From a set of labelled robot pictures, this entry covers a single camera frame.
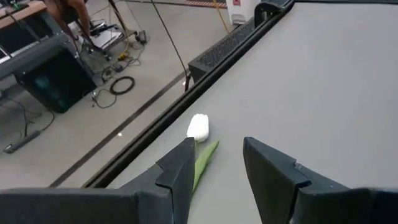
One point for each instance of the grey chair base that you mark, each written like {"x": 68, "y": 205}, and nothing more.
{"x": 105, "y": 35}

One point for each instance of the person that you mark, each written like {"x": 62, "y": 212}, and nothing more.
{"x": 77, "y": 12}

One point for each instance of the grey desk with wooden top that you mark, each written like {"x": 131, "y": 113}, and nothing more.
{"x": 28, "y": 57}

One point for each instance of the yellow plug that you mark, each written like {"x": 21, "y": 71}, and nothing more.
{"x": 122, "y": 56}

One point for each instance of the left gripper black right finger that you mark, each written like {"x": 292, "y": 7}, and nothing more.
{"x": 280, "y": 193}

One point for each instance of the white bin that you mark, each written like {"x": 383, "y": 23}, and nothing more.
{"x": 241, "y": 9}

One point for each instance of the grey table mat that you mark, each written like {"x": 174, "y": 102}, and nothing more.
{"x": 311, "y": 77}

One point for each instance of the white artificial tulip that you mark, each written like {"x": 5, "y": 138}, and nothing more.
{"x": 198, "y": 127}

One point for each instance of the black metal table frame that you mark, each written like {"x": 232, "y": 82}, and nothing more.
{"x": 186, "y": 99}

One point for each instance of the black computer tower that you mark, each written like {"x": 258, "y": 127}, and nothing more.
{"x": 56, "y": 84}

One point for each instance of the black power strip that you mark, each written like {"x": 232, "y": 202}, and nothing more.
{"x": 21, "y": 142}

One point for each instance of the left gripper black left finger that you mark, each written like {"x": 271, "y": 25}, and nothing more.
{"x": 155, "y": 199}

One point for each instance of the black orange striped floor mat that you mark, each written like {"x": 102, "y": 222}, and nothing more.
{"x": 205, "y": 3}

